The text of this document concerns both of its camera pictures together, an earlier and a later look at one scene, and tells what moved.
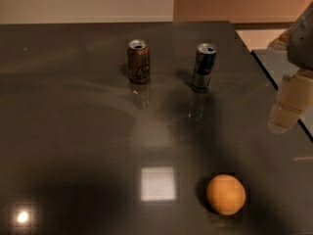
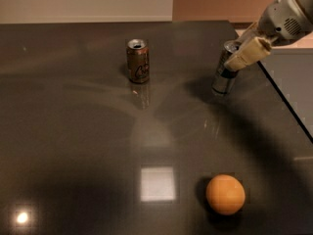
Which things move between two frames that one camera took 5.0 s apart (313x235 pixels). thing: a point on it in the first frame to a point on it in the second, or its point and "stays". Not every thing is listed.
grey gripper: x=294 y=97 to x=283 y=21
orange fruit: x=226 y=194 stays
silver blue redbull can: x=205 y=58 to x=225 y=78
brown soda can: x=139 y=61 stays
